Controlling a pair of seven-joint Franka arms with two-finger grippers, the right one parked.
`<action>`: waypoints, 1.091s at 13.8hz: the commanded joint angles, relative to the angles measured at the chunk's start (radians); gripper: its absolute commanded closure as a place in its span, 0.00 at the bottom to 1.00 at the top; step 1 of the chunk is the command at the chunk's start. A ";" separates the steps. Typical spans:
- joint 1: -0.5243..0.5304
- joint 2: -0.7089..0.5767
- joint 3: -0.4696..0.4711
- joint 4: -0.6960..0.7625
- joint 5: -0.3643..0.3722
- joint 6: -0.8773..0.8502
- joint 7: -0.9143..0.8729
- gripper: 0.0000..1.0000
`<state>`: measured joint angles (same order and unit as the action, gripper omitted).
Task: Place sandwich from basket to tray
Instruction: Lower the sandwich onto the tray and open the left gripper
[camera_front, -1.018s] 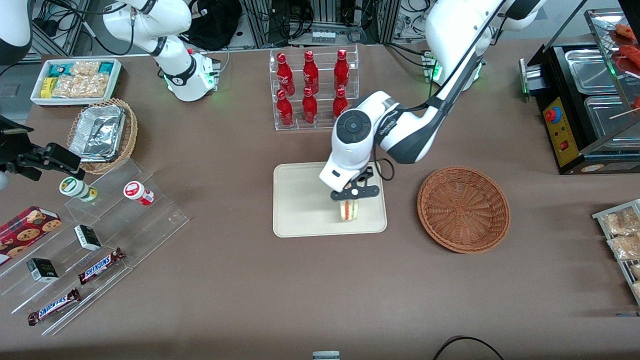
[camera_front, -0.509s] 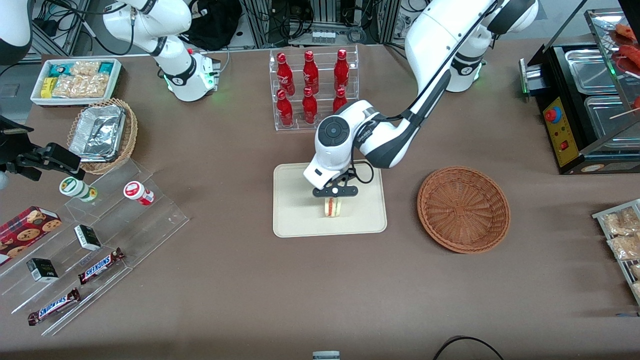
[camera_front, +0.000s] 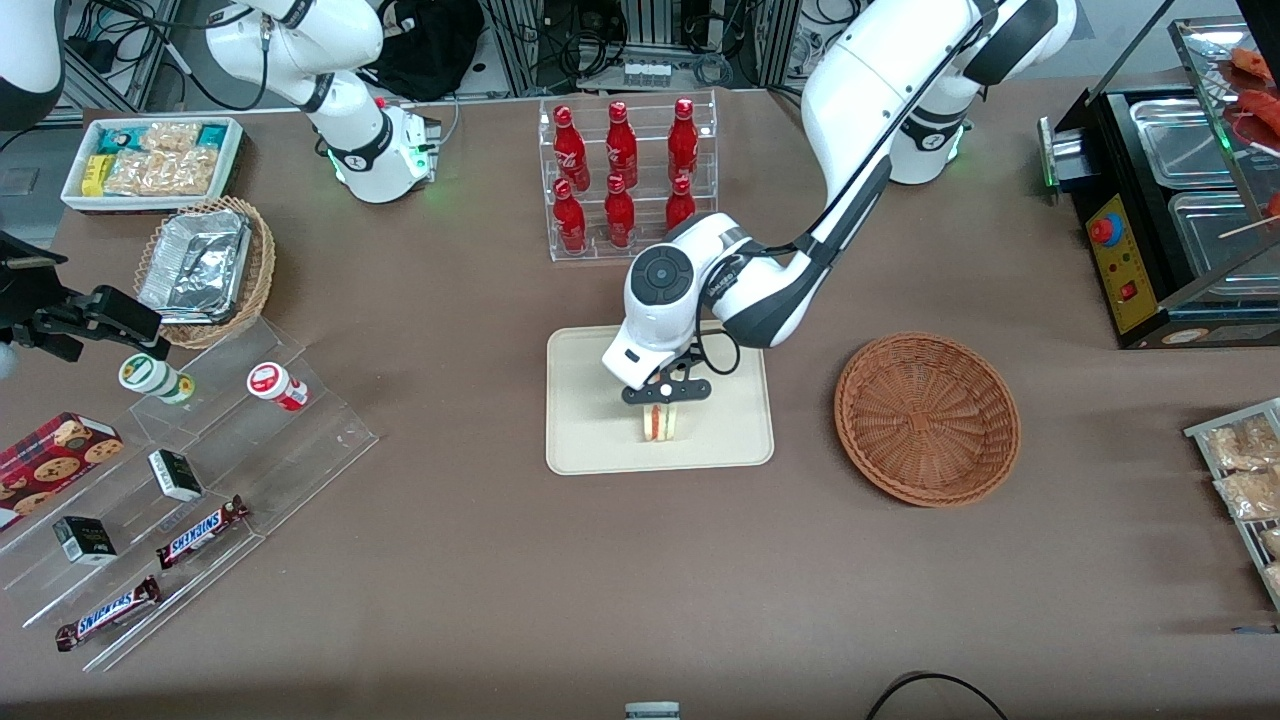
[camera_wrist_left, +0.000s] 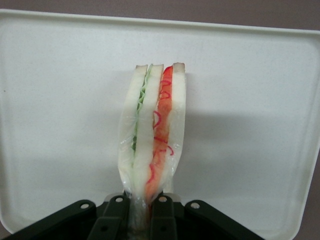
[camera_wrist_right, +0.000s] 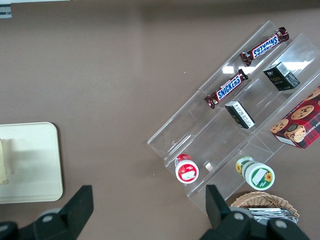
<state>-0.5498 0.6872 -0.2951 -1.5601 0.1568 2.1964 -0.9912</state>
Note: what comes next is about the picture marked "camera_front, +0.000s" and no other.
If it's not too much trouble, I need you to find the red lid white cup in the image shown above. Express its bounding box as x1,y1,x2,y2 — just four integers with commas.
247,362,312,413

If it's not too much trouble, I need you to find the black bag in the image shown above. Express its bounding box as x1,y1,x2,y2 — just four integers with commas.
363,0,487,102

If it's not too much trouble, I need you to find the metal wire tray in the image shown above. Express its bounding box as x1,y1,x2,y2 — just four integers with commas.
1183,397,1280,614

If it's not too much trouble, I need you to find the white rectangular snack bin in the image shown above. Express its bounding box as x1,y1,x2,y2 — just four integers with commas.
60,116,246,215

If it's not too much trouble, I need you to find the cream plastic tray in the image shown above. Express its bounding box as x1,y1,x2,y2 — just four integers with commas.
545,320,776,477

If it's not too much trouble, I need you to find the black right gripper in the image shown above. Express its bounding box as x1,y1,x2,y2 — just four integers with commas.
12,286,167,364

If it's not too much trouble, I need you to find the red cola bottle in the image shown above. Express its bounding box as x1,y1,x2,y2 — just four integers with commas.
667,97,701,187
553,105,592,192
664,175,698,233
602,174,637,250
551,178,589,254
604,100,640,189

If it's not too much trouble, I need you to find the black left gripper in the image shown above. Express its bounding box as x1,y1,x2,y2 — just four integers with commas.
621,377,713,415

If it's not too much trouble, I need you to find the clear cracker bag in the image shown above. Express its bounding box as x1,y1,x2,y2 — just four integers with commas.
103,150,163,198
140,121,202,154
152,146,220,197

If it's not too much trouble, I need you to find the red orange hot food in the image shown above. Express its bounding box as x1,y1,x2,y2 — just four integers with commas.
1228,47,1280,153

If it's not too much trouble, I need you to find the silver foil container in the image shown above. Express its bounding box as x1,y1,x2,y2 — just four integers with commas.
137,208,254,327

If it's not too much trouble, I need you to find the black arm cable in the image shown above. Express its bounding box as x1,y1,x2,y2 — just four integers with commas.
695,0,1001,379

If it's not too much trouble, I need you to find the clear acrylic bottle rack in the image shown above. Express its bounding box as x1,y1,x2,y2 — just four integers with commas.
537,89,720,264

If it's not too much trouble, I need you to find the black food warmer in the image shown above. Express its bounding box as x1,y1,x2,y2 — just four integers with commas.
1037,15,1280,352

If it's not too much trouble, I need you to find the brown Snickers bar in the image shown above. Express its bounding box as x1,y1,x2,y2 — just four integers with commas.
55,575,163,654
155,495,252,572

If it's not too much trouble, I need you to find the black looped cable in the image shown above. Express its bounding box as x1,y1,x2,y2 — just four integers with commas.
865,671,1012,720

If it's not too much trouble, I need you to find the round brown wicker basket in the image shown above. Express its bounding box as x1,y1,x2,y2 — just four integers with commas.
833,332,1022,509

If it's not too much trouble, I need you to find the clear acrylic stepped display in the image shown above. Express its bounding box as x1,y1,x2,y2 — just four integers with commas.
0,318,380,674

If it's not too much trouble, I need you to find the triangular sandwich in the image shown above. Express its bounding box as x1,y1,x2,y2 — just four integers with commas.
640,401,684,445

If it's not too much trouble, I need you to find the green lid white cup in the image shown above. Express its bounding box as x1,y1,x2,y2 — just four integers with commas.
118,353,197,406

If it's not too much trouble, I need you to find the small black box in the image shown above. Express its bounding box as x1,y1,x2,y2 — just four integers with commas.
52,516,119,567
148,449,205,504

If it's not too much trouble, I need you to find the light oval wicker basket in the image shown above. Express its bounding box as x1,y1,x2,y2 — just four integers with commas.
133,196,278,351

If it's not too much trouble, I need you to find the red cookie box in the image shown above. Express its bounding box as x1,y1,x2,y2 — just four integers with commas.
0,412,126,534

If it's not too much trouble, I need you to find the steel warmer pan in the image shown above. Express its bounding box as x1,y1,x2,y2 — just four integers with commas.
1167,190,1280,303
1128,96,1243,192

